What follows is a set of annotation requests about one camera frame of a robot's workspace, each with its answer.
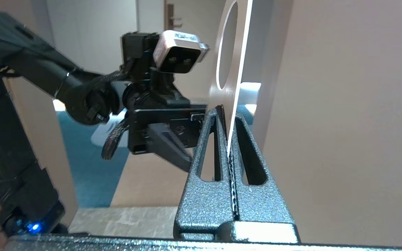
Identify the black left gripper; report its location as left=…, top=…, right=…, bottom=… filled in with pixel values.
left=124, top=82, right=238, bottom=241

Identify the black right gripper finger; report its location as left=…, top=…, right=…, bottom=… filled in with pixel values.
left=222, top=113, right=300, bottom=243

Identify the blue do-not-disturb door hanger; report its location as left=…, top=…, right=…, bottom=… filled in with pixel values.
left=208, top=0, right=254, bottom=157

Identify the beige room door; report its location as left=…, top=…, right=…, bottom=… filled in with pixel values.
left=253, top=0, right=402, bottom=249

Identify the black robot torso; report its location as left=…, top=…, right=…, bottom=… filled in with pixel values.
left=0, top=73, right=65, bottom=237

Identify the black braided sleeve cable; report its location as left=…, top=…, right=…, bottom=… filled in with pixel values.
left=93, top=70, right=135, bottom=161

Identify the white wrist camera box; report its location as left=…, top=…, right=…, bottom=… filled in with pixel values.
left=153, top=30, right=210, bottom=74

